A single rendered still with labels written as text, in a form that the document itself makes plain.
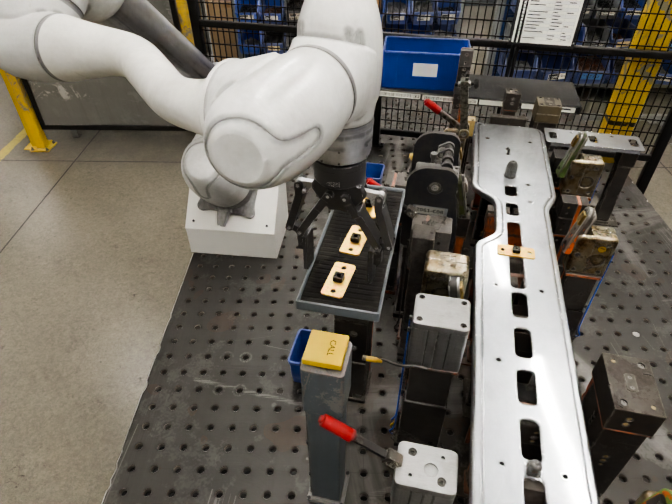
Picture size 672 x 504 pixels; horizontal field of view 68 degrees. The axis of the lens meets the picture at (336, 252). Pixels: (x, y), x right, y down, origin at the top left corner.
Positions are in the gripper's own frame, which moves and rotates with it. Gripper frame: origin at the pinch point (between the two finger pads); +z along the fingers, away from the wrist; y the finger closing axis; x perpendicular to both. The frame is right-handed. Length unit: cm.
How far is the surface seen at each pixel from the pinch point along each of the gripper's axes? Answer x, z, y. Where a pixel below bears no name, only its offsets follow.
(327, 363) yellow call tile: -17.1, 4.3, 3.7
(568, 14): 140, -5, 37
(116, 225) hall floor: 118, 120, -173
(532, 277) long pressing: 30, 20, 35
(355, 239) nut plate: 10.3, 3.3, -0.3
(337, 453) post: -17.1, 29.8, 5.2
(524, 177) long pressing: 72, 21, 31
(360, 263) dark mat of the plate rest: 5.3, 4.3, 2.2
